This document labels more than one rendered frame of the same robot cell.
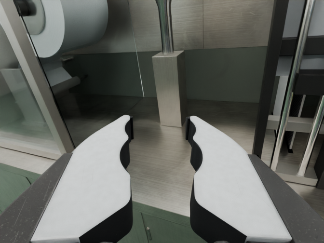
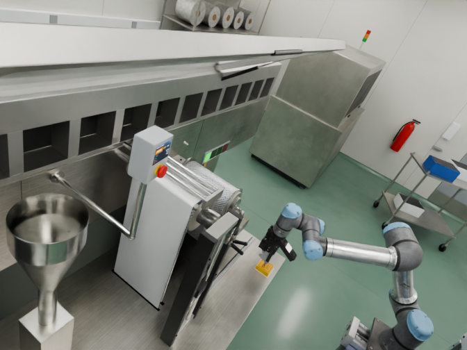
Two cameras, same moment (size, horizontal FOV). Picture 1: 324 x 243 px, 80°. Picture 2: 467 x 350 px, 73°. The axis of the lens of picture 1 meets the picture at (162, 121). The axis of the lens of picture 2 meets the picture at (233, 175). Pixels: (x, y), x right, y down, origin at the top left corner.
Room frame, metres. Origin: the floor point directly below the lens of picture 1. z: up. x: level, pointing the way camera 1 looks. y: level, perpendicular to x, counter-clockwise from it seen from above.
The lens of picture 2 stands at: (0.45, 0.39, 2.03)
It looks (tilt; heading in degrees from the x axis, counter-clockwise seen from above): 32 degrees down; 264
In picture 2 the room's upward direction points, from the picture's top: 22 degrees clockwise
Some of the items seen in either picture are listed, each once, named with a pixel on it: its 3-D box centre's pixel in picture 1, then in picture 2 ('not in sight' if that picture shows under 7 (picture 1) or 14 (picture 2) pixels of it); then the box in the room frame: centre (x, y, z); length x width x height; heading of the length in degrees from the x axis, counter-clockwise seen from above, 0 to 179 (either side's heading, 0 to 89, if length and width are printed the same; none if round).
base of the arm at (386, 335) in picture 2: not in sight; (399, 342); (-0.69, -0.55, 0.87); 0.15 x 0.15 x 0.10
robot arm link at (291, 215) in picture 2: not in sight; (289, 217); (0.03, -0.71, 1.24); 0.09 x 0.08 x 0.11; 178
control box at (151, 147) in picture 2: not in sight; (153, 156); (0.56, -0.17, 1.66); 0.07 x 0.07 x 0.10; 72
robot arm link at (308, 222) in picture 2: not in sight; (310, 227); (-0.06, -0.69, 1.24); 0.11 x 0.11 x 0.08; 88
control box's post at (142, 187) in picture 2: not in sight; (138, 207); (0.57, -0.17, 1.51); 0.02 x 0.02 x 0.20
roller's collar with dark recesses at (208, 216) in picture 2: not in sight; (208, 218); (0.38, -0.42, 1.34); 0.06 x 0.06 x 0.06; 64
